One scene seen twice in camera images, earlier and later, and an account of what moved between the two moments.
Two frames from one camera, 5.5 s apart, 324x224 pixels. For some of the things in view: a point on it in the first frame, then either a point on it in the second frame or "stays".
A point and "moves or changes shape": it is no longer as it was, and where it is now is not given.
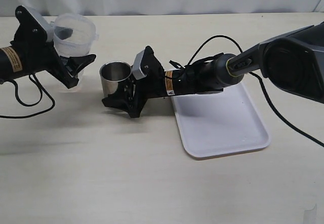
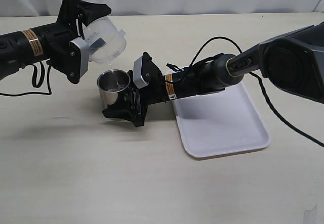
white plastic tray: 220,123 stays
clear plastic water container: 74,35 moves or changes shape
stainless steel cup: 111,73 moves or changes shape
